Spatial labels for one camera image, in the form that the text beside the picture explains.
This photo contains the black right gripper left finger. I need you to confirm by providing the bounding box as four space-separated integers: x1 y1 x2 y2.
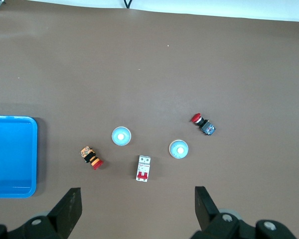
0 187 83 239

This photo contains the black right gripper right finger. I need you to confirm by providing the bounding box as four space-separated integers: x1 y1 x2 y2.
189 186 298 239

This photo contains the blue call bell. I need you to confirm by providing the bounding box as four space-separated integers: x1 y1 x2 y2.
111 126 132 147
168 139 189 160

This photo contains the blue plastic tray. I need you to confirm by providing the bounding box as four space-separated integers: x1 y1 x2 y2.
0 116 38 199

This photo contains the red button orange body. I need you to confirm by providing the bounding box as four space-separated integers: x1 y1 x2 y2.
80 146 105 171

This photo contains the white red circuit breaker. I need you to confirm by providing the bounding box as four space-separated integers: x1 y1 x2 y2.
136 154 151 183

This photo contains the red mushroom button blue body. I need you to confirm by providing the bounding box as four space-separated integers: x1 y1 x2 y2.
190 113 217 136

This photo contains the brown table mat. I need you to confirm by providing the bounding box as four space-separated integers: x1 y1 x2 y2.
0 0 299 239

